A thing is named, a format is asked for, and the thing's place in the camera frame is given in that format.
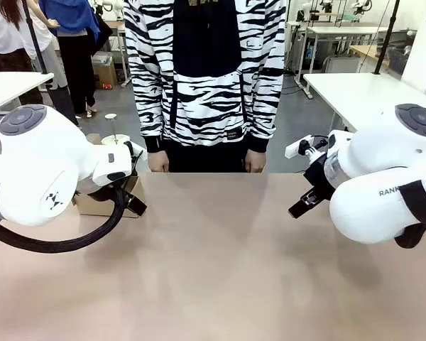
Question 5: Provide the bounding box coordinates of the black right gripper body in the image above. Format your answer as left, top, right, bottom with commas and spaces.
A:
302, 151, 337, 210

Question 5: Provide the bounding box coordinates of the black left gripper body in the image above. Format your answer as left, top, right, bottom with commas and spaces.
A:
78, 173, 140, 204

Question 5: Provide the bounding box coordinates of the brown cardboard cup carrier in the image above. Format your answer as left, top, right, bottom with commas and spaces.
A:
72, 133, 146, 219

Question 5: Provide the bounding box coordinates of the person's right forearm zebra sleeve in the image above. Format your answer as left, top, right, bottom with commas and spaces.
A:
127, 49, 167, 154

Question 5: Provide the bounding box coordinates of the person's left forearm zebra sleeve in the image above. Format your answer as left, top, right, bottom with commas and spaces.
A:
246, 49, 285, 154

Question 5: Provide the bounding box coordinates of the person's right hand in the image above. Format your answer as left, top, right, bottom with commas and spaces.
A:
148, 151, 170, 174

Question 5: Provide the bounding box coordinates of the person's left hand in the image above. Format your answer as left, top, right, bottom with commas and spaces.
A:
244, 149, 268, 174

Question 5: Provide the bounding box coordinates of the long white side table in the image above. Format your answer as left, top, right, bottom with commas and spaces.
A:
302, 72, 426, 134

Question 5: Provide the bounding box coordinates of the cardboard box on floor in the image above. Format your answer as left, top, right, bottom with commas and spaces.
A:
93, 60, 119, 90

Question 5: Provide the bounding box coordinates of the thin black stand pole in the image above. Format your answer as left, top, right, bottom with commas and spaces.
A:
22, 0, 80, 126

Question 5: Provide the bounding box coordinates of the white side table with pole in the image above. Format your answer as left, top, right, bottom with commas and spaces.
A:
0, 71, 55, 115

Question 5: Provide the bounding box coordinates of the person in blue top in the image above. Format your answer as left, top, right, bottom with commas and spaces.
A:
39, 0, 101, 119

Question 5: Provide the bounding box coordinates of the white background lab table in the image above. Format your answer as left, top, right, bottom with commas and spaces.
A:
287, 20, 390, 77

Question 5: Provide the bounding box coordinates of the person in zebra hoodie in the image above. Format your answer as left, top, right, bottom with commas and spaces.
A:
123, 0, 287, 174

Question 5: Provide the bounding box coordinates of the black pole on long table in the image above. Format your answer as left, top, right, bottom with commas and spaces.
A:
373, 0, 401, 75

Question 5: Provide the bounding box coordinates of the person in white shirt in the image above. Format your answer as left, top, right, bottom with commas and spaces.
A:
0, 0, 43, 106

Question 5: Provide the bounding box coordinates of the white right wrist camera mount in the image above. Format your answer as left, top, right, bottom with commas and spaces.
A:
284, 134, 330, 160

